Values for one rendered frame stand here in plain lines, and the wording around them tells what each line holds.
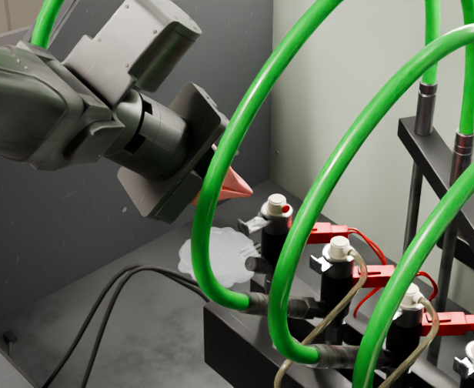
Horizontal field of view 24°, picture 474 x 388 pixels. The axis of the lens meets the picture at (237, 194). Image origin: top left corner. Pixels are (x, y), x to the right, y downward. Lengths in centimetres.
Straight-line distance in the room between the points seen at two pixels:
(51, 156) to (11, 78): 11
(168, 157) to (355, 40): 47
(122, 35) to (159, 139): 10
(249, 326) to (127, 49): 38
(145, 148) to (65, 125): 14
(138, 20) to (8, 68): 16
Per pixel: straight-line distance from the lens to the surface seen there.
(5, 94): 65
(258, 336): 107
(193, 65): 133
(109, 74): 80
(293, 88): 141
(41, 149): 73
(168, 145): 87
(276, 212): 101
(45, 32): 94
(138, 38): 80
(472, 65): 100
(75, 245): 134
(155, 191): 89
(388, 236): 138
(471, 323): 97
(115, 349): 128
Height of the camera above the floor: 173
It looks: 37 degrees down
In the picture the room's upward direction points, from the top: straight up
